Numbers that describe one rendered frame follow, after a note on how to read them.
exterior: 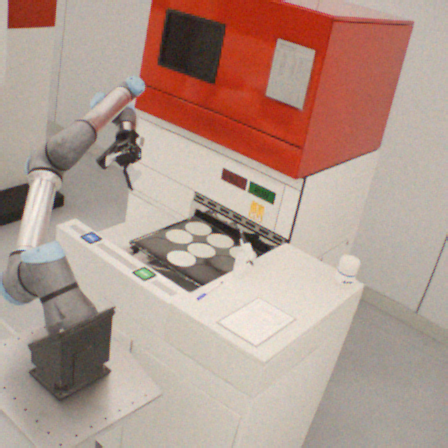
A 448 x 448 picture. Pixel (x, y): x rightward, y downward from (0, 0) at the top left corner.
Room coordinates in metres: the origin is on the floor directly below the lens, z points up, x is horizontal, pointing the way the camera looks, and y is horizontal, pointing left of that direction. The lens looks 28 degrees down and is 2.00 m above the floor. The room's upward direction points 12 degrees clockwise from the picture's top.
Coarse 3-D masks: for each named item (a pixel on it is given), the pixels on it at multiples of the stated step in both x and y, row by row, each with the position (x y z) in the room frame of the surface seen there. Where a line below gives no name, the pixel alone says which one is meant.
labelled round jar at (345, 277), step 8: (344, 256) 1.79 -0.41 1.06; (352, 256) 1.80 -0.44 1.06; (344, 264) 1.75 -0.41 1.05; (352, 264) 1.75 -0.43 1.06; (344, 272) 1.75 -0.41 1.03; (352, 272) 1.74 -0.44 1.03; (336, 280) 1.76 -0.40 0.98; (344, 280) 1.74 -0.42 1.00; (352, 280) 1.75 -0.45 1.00; (344, 288) 1.74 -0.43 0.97
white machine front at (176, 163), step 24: (144, 120) 2.42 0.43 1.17; (144, 144) 2.40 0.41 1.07; (168, 144) 2.33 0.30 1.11; (192, 144) 2.26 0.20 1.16; (216, 144) 2.20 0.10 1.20; (144, 168) 2.39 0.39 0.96; (168, 168) 2.32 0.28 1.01; (192, 168) 2.25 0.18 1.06; (216, 168) 2.19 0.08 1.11; (240, 168) 2.13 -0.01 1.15; (264, 168) 2.08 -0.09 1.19; (144, 192) 2.38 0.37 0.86; (168, 192) 2.31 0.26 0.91; (192, 192) 2.24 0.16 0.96; (216, 192) 2.18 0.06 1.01; (240, 192) 2.12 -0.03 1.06; (288, 192) 2.01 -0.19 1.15; (264, 216) 2.05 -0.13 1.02; (288, 216) 2.00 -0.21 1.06; (288, 240) 2.00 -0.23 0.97
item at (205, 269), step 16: (208, 224) 2.12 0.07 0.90; (144, 240) 1.90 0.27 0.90; (160, 240) 1.93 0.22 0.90; (192, 240) 1.97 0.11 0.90; (160, 256) 1.82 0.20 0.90; (224, 256) 1.91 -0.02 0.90; (256, 256) 1.96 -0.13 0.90; (192, 272) 1.76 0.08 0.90; (208, 272) 1.78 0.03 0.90; (224, 272) 1.80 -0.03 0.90
